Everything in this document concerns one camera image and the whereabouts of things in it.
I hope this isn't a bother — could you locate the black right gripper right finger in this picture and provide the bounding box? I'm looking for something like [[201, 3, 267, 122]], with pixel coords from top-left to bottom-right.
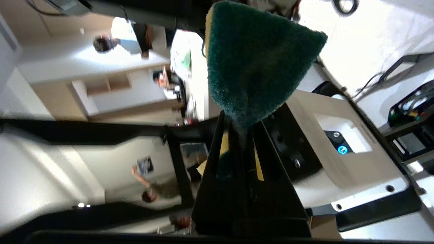
[[245, 121, 312, 238]]

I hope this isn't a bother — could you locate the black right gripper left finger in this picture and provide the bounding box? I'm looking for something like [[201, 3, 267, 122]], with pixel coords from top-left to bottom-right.
[[192, 112, 252, 237]]

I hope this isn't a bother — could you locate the yellow green sponge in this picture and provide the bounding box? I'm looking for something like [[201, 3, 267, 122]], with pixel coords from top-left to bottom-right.
[[205, 0, 328, 180]]

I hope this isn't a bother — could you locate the white black robot base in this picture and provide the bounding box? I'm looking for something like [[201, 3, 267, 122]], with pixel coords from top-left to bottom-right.
[[264, 81, 424, 234]]

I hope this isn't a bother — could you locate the person in dark shirt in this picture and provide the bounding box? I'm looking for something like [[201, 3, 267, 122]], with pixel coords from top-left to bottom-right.
[[132, 165, 183, 204]]

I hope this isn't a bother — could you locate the black grey robot torso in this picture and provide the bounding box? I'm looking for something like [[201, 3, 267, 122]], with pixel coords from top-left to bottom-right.
[[380, 80, 434, 163]]

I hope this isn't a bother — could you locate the person in light blue shirt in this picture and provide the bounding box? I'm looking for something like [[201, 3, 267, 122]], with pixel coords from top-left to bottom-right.
[[93, 22, 163, 59]]

